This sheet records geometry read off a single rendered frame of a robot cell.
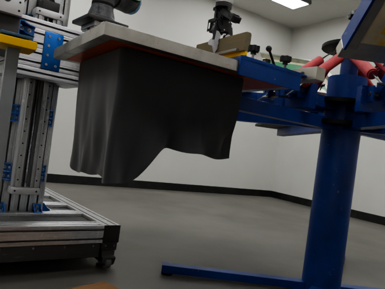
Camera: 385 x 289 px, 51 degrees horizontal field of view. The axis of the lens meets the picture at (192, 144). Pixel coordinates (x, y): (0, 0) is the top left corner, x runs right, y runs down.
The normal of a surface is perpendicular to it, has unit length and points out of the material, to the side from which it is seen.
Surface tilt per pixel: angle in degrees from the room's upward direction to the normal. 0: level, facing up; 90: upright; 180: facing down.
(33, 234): 90
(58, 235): 90
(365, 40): 148
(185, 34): 90
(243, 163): 90
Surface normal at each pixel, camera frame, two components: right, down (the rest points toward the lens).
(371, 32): -0.09, 0.84
